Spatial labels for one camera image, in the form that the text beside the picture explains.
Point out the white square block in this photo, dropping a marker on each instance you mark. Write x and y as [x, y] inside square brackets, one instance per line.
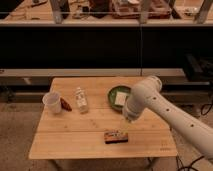
[120, 98]

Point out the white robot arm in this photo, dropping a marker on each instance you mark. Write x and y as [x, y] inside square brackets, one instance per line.
[146, 94]

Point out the clear plastic bottle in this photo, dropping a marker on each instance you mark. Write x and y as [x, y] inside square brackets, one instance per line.
[81, 100]

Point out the long workbench shelf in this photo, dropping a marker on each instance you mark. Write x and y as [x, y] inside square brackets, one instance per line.
[106, 13]

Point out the green plate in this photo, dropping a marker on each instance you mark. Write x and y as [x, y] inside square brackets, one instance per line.
[112, 95]

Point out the wooden folding table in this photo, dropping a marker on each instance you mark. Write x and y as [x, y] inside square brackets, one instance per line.
[76, 135]

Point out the white ceramic cup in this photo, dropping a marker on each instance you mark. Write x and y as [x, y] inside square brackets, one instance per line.
[51, 100]

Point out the black equipment box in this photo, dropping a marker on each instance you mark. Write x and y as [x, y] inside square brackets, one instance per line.
[198, 68]

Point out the orange black box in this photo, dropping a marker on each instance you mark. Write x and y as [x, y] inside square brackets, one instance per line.
[115, 136]

